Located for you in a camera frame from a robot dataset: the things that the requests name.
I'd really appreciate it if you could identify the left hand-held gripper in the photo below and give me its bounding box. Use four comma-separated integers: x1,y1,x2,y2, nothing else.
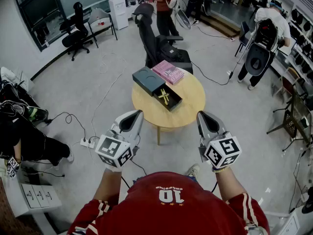
94,110,144,170

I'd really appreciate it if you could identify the black office chair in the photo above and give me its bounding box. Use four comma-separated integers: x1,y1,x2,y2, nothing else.
132,2,194,75
59,1,94,62

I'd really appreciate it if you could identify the person's right forearm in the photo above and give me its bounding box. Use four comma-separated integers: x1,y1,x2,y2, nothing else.
214,166,246,202

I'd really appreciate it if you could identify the round wooden table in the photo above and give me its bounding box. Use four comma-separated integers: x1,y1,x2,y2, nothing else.
131,69,206,146

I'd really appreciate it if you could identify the wooden step platform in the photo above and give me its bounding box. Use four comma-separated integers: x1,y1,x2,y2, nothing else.
195,8,242,38

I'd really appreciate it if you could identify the black metal mesh chair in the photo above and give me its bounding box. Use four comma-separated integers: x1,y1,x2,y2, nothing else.
266,92,313,152

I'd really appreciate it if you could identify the white floor cable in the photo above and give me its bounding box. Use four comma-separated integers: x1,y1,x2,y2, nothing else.
90,52,128,138

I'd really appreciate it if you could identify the wall shelf with black items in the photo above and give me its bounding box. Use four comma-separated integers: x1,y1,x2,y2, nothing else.
288,5,313,83

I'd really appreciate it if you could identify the black backpack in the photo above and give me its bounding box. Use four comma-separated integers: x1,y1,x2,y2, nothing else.
156,35,191,64

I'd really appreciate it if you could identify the white power strip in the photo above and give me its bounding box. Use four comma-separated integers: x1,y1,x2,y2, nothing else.
80,136,98,149

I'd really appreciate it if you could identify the person's white sneaker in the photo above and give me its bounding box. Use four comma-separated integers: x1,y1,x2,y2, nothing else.
187,163,201,177

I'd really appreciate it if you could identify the grey shell chair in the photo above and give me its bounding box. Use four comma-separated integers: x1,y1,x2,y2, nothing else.
87,8,118,49

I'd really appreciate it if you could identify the white water dispenser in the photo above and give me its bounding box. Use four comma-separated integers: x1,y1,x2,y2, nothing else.
107,0,130,31

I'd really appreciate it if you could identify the low white cabinet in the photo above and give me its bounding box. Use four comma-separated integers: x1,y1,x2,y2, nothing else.
4,177,63,235

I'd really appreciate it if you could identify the dark framed window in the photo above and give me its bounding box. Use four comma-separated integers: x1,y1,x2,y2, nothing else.
13,0,67,51

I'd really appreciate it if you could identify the red chair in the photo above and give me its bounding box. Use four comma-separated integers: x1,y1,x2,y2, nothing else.
272,67,301,102

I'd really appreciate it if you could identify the person's left hand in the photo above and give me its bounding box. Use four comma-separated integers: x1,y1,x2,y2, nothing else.
104,164,123,173

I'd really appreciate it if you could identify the person's left forearm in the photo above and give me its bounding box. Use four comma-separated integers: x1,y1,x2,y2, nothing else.
92,167,123,207

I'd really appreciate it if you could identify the pink book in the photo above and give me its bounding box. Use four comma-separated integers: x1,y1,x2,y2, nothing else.
151,60,185,85

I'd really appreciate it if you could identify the dark blue chair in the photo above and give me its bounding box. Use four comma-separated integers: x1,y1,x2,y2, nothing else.
234,21,253,58

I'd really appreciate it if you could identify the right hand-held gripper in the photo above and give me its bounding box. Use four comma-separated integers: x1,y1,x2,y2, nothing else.
197,111,243,170

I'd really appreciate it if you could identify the black floor cable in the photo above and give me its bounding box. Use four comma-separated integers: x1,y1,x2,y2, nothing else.
190,37,239,87
45,111,88,141

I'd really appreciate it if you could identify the person's red jersey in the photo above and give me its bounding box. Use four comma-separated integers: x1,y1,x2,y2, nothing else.
67,171,271,235

